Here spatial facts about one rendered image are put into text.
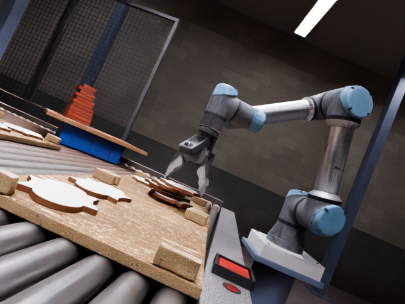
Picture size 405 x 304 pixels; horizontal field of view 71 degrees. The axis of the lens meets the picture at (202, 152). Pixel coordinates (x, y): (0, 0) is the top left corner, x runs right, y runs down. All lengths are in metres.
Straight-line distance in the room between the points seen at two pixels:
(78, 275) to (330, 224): 0.89
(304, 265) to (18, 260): 0.98
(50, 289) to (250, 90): 5.90
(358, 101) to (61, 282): 1.01
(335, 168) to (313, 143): 5.21
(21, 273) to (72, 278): 0.04
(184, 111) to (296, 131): 2.34
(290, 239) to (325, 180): 0.27
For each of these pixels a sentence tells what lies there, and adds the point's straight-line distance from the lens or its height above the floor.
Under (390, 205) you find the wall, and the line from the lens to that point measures 7.09.
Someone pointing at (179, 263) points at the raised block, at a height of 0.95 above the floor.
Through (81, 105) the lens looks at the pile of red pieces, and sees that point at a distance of 1.65.
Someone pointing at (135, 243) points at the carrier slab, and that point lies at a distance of 0.43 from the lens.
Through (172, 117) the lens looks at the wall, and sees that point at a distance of 5.86.
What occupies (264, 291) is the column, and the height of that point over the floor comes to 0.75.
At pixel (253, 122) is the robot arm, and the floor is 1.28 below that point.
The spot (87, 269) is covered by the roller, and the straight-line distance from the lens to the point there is 0.36.
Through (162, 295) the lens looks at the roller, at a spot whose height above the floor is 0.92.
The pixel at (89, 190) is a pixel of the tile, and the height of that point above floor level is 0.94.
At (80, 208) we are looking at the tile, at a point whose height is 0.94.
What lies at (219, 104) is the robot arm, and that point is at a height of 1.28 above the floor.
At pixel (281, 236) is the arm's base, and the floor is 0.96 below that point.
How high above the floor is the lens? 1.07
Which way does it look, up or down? 3 degrees up
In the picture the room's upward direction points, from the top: 24 degrees clockwise
